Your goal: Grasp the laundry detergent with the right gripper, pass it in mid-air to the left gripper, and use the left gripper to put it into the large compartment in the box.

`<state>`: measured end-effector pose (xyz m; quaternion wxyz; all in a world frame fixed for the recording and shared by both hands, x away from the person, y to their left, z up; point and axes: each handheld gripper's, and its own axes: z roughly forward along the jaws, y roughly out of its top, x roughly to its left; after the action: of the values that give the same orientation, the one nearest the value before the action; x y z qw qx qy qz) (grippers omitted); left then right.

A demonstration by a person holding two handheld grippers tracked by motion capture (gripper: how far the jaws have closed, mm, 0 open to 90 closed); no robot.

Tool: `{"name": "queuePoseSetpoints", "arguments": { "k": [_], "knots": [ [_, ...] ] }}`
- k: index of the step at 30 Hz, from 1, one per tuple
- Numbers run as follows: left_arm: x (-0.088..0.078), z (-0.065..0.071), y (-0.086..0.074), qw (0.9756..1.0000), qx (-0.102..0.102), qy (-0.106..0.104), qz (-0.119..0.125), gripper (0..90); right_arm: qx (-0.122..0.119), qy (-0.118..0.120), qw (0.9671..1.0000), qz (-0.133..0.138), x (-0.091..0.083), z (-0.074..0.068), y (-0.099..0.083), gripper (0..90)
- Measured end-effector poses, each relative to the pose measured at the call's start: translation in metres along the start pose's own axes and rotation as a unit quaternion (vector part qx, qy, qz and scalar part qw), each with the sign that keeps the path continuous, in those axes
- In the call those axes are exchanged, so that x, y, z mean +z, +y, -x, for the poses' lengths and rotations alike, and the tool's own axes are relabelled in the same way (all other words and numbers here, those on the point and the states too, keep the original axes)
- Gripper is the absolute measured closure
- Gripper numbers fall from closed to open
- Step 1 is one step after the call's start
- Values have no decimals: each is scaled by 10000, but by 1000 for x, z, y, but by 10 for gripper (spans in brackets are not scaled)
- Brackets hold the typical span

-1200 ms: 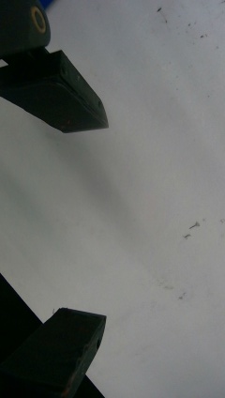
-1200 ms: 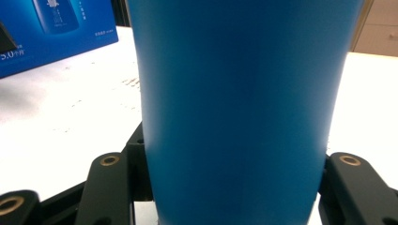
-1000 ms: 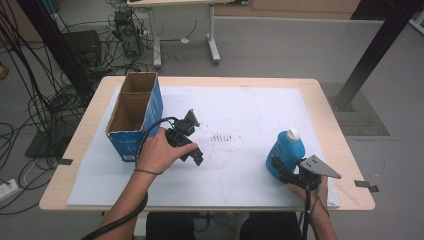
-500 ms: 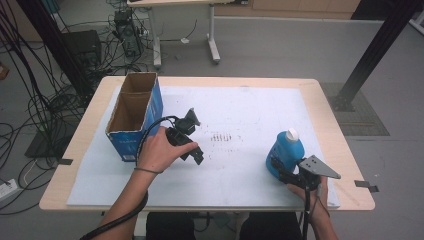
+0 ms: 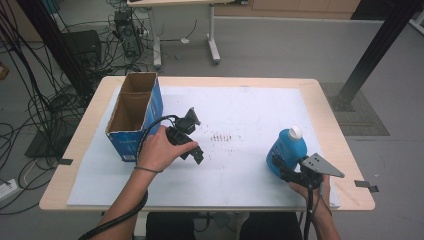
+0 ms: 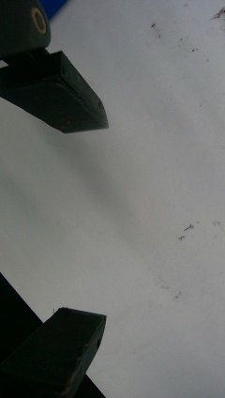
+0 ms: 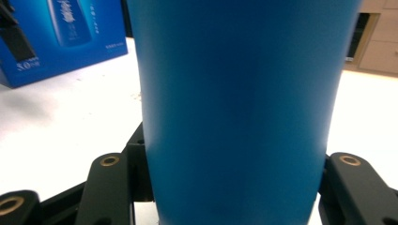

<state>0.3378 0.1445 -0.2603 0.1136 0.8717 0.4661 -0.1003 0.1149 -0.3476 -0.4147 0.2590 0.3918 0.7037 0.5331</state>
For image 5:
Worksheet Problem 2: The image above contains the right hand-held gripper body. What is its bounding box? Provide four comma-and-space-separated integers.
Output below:
288, 152, 346, 191

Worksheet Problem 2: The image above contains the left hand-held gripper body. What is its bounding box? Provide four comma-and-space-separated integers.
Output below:
165, 107, 202, 158

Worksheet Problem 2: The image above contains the blue bottle with white cap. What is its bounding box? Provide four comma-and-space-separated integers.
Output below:
265, 125, 308, 179

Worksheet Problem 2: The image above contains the blue cardboard box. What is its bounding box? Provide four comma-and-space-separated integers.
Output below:
105, 71, 164, 163

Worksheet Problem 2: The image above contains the person's left hand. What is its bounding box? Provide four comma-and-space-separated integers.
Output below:
136, 125, 199, 174

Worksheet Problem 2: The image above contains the person's right hand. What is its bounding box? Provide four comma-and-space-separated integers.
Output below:
288, 175, 332, 219

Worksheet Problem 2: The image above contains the white table mat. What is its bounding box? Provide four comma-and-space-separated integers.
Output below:
66, 85, 341, 209

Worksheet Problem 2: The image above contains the person's right leg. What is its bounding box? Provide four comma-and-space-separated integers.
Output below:
239, 212, 304, 240

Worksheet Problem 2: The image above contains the person's leg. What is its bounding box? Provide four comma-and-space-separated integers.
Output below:
239, 212, 304, 240
145, 211, 196, 240

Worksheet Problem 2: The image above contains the person's left leg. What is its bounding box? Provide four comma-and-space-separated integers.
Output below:
145, 211, 196, 240

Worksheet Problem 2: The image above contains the white desk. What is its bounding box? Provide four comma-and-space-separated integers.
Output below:
127, 0, 249, 69

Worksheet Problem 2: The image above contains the black computer tower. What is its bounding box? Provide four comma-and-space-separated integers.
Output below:
113, 9, 144, 58

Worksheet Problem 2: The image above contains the black box on floor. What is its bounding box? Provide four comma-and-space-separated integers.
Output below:
61, 29, 103, 68

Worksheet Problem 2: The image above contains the black flat floor plate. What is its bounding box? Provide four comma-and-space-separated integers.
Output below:
24, 126, 78, 159

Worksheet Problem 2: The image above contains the white power strip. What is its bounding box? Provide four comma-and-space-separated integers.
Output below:
0, 178, 19, 203

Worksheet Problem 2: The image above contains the black hair tie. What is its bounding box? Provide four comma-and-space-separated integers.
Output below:
134, 165, 163, 174

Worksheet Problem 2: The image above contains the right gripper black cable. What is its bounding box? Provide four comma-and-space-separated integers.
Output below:
302, 184, 326, 240

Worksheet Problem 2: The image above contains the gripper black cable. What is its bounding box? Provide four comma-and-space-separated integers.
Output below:
302, 184, 326, 240
78, 114, 181, 240

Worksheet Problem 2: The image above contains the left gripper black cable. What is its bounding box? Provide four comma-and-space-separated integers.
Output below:
78, 114, 181, 240

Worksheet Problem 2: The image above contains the black metal stand post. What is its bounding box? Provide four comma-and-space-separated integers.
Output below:
16, 0, 94, 98
329, 0, 424, 113

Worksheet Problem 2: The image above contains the tangle of black cables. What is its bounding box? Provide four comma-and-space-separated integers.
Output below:
0, 0, 151, 214

